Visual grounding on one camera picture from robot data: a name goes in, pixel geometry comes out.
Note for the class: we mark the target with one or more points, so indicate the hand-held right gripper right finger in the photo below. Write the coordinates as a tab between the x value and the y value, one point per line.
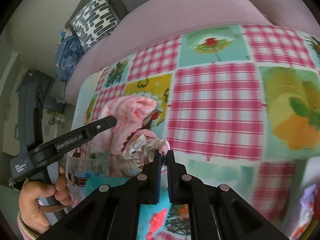
177	187

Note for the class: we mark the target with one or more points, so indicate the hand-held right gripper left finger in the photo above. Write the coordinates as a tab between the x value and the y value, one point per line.
150	187

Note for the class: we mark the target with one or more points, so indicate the grey blue furniture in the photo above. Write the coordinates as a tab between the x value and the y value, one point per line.
27	110

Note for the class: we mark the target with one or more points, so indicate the blue clothing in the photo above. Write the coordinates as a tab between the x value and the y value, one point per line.
67	57

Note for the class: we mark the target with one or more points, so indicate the purple packet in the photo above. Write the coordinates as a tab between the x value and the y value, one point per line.
307	205

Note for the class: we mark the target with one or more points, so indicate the floral print cloth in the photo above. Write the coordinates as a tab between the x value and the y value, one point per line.
140	152

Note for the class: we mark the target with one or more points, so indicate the pink knitted cloth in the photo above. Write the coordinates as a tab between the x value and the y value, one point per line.
130	110

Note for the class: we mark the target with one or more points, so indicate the person's left hand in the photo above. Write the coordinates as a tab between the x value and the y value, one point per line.
30	200

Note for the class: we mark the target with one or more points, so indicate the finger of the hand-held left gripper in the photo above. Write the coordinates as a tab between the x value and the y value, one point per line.
100	125

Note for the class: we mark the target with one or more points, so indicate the black white patterned cushion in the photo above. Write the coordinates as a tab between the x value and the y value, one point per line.
95	20

